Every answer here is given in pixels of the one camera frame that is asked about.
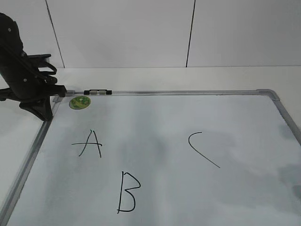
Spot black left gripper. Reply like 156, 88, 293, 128
0, 54, 67, 121

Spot round green sticker magnet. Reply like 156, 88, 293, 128
69, 96, 91, 110

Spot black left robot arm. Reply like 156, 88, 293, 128
0, 13, 67, 121

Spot white board with grey frame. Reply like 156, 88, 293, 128
0, 89, 301, 226

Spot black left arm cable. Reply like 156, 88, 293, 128
0, 42, 58, 84

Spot black grey hanger clip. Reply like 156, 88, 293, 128
84, 89, 112, 96

